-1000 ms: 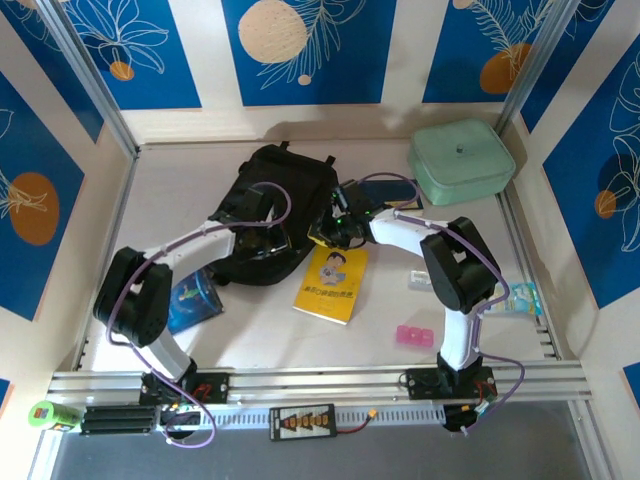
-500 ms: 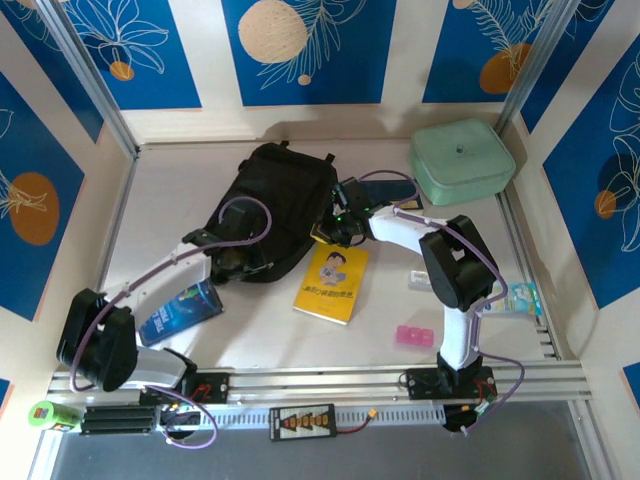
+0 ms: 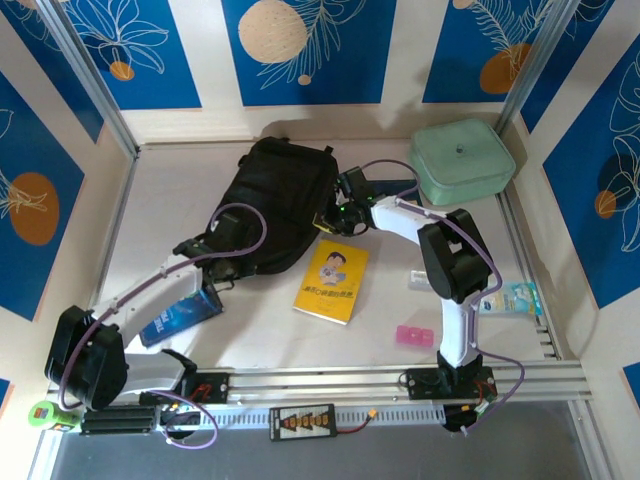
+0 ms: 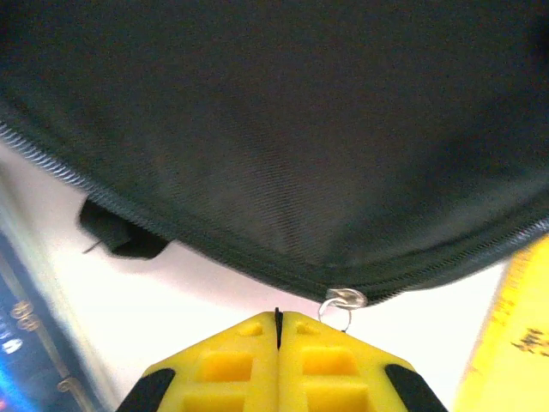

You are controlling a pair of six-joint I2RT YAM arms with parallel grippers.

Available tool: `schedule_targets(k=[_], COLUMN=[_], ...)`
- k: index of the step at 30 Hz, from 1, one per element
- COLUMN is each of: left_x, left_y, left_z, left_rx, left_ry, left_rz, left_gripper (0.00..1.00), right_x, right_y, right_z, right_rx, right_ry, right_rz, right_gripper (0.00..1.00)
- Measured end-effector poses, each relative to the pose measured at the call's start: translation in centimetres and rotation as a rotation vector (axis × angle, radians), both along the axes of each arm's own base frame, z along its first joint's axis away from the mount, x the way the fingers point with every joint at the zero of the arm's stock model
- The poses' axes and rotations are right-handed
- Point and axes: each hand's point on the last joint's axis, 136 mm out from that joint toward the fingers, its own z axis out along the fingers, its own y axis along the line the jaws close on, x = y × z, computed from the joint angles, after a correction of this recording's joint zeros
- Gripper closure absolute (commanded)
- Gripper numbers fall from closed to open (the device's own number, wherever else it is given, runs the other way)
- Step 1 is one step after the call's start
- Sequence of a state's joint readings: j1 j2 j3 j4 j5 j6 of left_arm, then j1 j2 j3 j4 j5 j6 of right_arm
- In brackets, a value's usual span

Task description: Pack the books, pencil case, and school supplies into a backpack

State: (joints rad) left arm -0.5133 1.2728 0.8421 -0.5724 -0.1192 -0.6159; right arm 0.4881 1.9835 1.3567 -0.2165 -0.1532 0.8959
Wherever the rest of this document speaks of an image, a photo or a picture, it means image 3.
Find black backpack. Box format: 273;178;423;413
209;135;346;276

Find yellow book with cartoon boy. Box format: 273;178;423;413
292;238;370;326

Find glossy blue book white lettering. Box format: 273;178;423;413
138;288;224;347

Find mint green pencil case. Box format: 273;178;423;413
408;118;517;206

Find pink plastic compartment box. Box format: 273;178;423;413
396;324;435;347

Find black charger board yellow ports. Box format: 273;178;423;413
268;403;337;442

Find light blue tissue packet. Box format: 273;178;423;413
478;280;544;317

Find green cylinder with orange label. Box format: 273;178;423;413
27;399;81;432

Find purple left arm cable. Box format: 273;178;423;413
58;202;269;451

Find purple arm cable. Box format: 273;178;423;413
58;202;269;451
357;158;526;437

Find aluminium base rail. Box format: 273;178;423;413
47;364;594;406

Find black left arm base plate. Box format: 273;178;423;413
182;369;231;404

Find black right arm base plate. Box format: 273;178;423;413
405;367;499;401

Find grey slotted cable duct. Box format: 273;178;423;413
199;403;446;426

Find red wire with yellow plug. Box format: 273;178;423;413
335;408;379;435

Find aluminium frame post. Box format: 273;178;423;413
34;0;141;160
493;0;586;139

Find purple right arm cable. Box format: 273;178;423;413
357;158;526;437

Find aluminium side rail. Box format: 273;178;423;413
497;192;561;361

